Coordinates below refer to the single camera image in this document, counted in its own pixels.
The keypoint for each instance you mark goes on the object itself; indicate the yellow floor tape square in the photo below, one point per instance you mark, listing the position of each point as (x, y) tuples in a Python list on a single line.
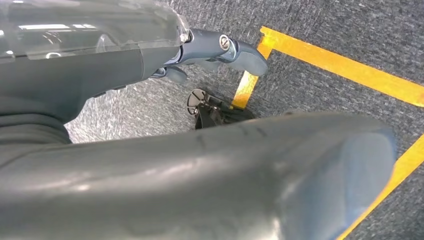
[(331, 63)]

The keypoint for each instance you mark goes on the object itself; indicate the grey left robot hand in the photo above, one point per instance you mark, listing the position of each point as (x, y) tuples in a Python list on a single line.
[(198, 182)]

